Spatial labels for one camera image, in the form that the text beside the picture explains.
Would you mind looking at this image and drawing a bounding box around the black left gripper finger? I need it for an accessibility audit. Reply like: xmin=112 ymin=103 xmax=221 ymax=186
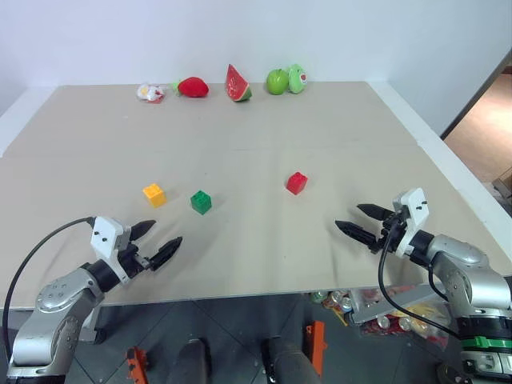
xmin=130 ymin=219 xmax=158 ymax=242
xmin=147 ymin=236 xmax=184 ymax=273

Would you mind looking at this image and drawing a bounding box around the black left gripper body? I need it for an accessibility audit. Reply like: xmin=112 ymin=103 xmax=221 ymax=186
xmin=116 ymin=228 xmax=154 ymax=280

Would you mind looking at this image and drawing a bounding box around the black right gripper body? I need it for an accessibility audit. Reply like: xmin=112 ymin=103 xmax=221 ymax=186
xmin=370 ymin=210 xmax=406 ymax=254

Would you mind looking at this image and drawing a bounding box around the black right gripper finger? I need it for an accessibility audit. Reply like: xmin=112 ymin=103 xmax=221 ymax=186
xmin=357 ymin=203 xmax=388 ymax=222
xmin=334 ymin=219 xmax=380 ymax=248

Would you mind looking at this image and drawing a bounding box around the yellow toy block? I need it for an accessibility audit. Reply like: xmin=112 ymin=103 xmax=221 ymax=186
xmin=142 ymin=182 xmax=167 ymax=208

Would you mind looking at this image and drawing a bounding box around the green toy block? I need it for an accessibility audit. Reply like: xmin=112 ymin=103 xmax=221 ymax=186
xmin=190 ymin=190 xmax=214 ymax=216

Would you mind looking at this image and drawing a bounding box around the red toy block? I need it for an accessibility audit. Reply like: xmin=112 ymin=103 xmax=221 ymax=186
xmin=286 ymin=171 xmax=310 ymax=196

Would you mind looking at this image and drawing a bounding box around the orange clamp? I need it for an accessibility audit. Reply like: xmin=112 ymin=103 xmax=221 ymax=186
xmin=302 ymin=320 xmax=328 ymax=379
xmin=125 ymin=346 xmax=151 ymax=384

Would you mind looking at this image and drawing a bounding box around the dark rounded shape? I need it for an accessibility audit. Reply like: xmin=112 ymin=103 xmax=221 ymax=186
xmin=166 ymin=338 xmax=212 ymax=384
xmin=260 ymin=336 xmax=323 ymax=384

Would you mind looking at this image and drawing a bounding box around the small white red toy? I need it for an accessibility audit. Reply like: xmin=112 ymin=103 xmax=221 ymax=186
xmin=137 ymin=82 xmax=166 ymax=103

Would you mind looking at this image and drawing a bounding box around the red plush strawberry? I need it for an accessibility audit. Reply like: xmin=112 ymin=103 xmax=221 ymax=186
xmin=172 ymin=76 xmax=210 ymax=99

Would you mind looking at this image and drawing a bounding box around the green plush toy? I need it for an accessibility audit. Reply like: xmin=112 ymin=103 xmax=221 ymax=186
xmin=287 ymin=63 xmax=308 ymax=94

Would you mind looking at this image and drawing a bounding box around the green toy apple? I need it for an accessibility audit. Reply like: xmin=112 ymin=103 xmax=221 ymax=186
xmin=266 ymin=68 xmax=290 ymax=96

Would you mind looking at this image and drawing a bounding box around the toy watermelon slice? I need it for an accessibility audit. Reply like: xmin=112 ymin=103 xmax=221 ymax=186
xmin=225 ymin=63 xmax=253 ymax=103

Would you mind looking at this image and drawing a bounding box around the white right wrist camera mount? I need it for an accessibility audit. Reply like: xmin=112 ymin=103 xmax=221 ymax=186
xmin=392 ymin=187 xmax=430 ymax=258

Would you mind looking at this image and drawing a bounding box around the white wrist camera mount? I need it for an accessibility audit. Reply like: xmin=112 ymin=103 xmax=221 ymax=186
xmin=90 ymin=216 xmax=132 ymax=285
xmin=392 ymin=187 xmax=430 ymax=258

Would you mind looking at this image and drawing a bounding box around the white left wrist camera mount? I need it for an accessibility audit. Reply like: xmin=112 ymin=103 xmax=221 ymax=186
xmin=90 ymin=216 xmax=132 ymax=285

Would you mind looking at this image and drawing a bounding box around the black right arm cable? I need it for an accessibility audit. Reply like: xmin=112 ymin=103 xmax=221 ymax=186
xmin=378 ymin=218 xmax=461 ymax=337

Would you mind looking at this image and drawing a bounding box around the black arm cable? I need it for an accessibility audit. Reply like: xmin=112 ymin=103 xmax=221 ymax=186
xmin=2 ymin=216 xmax=98 ymax=363
xmin=378 ymin=218 xmax=461 ymax=337

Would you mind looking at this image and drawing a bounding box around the grey table leg bracket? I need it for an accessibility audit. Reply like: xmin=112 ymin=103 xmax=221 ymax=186
xmin=78 ymin=306 xmax=107 ymax=344

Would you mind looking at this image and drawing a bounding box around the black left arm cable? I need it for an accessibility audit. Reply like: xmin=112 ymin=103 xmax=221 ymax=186
xmin=2 ymin=216 xmax=98 ymax=363

